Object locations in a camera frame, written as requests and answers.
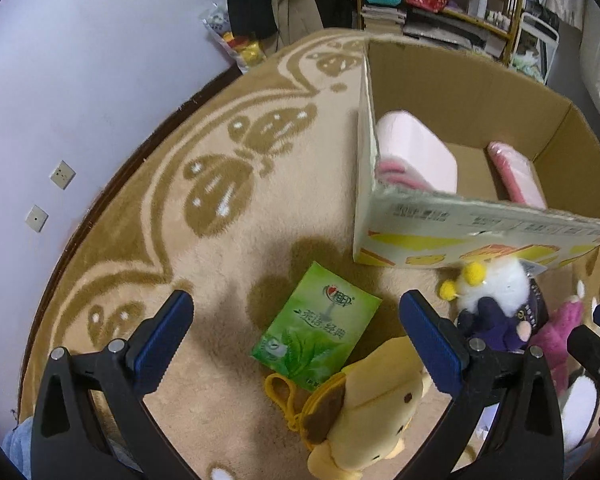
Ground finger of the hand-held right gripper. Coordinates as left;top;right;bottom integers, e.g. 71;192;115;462
566;303;600;392

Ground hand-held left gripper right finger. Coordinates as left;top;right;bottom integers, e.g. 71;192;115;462
399;289;567;480

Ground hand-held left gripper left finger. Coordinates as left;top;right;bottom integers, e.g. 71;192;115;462
30;289;195;480

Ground yellow dog plush toy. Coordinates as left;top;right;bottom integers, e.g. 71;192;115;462
264;336;437;480

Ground printed cardboard box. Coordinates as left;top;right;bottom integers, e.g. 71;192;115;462
352;27;600;272

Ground pink plush toy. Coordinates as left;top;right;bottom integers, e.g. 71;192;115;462
530;282;600;397

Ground white fluffy plush toy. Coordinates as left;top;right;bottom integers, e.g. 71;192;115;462
555;374;600;457

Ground dark purple plush toy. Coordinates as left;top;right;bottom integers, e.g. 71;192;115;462
455;280;551;354

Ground beige patterned rug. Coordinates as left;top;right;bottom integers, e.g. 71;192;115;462
17;27;600;480

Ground white plush toy yellow pompoms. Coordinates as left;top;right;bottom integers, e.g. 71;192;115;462
437;255;534;322

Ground green tissue packet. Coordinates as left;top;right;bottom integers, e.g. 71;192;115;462
251;261;384;394

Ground person's jeans leg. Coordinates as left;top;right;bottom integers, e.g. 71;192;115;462
2;417;47;480

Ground pink plastic-wrapped packet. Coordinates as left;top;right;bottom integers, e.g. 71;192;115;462
486;141;549;210

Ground pale pink tissue pack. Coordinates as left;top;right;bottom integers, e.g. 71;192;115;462
374;111;459;195

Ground clear plastic bag of toys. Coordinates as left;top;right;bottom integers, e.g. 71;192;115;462
202;2;267;74

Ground stack of books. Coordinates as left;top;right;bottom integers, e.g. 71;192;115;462
361;3;409;29

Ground yellow wooden shelf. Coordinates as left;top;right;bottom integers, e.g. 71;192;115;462
355;0;529;63

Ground beige hanging coat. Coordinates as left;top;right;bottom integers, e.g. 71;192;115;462
270;0;359;47

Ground white wall socket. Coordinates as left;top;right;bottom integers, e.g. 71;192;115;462
50;160;77;190
25;204;49;233

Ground white wire rack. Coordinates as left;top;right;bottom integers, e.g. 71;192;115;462
510;10;562;86

